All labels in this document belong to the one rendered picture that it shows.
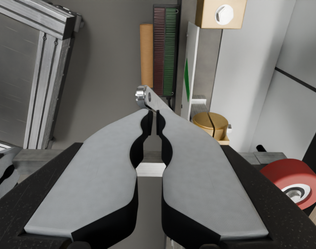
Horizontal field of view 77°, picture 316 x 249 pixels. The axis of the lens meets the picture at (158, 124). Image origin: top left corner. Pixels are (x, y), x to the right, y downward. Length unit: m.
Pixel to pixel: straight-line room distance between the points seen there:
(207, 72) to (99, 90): 0.88
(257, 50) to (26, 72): 0.93
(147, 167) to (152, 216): 1.63
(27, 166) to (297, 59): 0.53
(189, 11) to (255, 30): 0.18
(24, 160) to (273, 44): 0.54
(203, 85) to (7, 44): 0.88
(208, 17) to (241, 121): 0.37
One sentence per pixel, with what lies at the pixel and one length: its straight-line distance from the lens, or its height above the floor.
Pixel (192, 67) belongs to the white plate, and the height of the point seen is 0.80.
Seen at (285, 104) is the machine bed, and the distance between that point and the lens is 0.51.
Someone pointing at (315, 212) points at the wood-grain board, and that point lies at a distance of 0.46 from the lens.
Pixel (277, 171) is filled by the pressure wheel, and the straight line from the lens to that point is 0.32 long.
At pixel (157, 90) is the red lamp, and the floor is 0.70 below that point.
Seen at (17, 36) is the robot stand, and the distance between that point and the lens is 1.07.
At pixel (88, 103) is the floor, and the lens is 1.28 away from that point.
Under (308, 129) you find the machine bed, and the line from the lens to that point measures 0.46.
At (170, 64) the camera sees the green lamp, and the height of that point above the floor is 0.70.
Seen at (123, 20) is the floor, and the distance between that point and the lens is 1.11.
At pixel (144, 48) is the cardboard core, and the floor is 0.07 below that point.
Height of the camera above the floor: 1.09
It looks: 59 degrees down
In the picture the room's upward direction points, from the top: 179 degrees counter-clockwise
